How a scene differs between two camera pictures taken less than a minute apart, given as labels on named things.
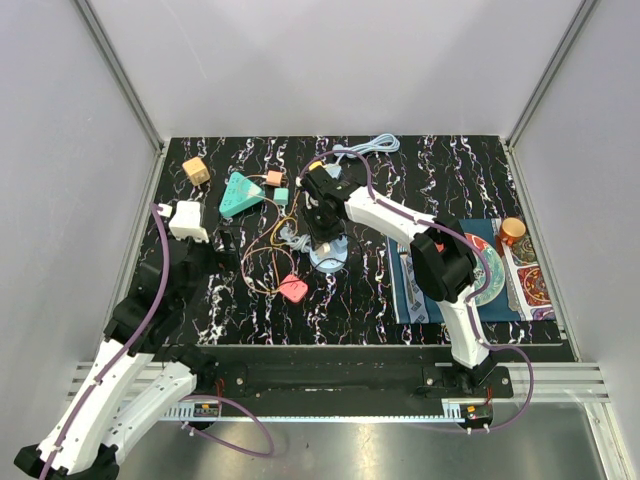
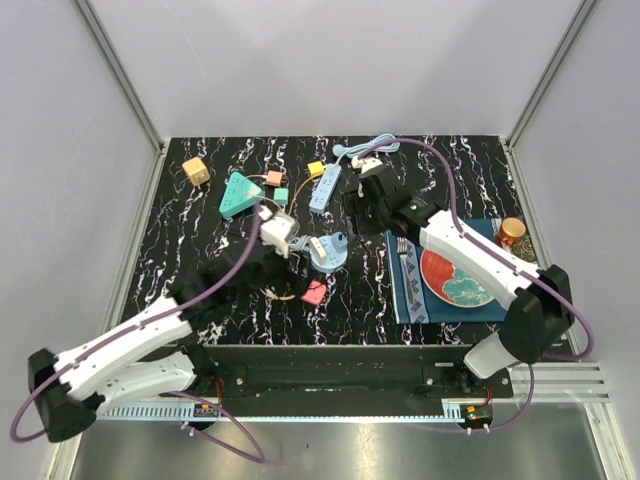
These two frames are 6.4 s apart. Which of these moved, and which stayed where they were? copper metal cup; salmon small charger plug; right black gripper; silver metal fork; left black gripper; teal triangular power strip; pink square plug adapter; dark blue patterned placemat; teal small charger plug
Moved: pink square plug adapter; right black gripper; left black gripper
Stayed: copper metal cup; teal triangular power strip; silver metal fork; salmon small charger plug; teal small charger plug; dark blue patterned placemat
